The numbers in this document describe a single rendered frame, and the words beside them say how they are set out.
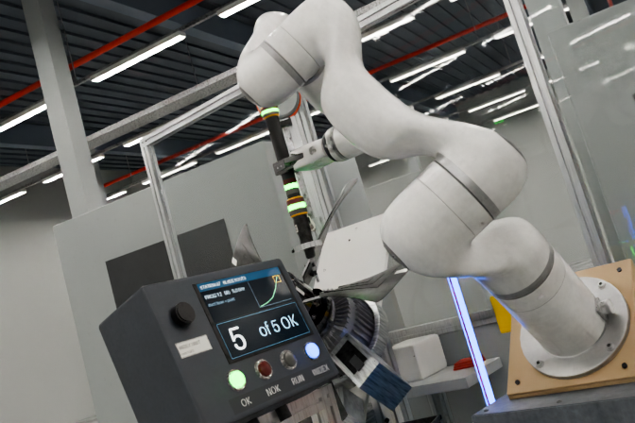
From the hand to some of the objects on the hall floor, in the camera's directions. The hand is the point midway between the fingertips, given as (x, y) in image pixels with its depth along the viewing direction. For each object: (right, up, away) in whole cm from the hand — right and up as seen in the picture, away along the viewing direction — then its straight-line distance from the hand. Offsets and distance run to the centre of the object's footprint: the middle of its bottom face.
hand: (286, 167), depth 179 cm
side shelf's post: (+66, -144, +29) cm, 161 cm away
